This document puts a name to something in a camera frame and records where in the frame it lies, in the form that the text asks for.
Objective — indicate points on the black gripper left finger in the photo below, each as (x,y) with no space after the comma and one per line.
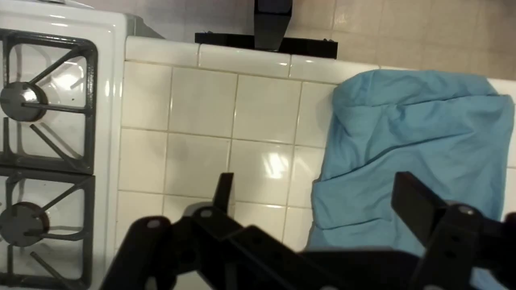
(161,251)

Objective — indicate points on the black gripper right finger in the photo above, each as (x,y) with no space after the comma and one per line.
(456,242)

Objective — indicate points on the blue cloth towel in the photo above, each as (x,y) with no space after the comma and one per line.
(419,138)

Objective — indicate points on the black cast iron burner grate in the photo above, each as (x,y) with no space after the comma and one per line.
(90,106)
(89,230)

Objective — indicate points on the round metal burner cap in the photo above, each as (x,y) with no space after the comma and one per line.
(22,224)
(21,100)

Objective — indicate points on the white gas stove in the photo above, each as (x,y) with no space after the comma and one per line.
(109,106)

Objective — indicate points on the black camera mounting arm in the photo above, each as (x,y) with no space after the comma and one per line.
(271,21)

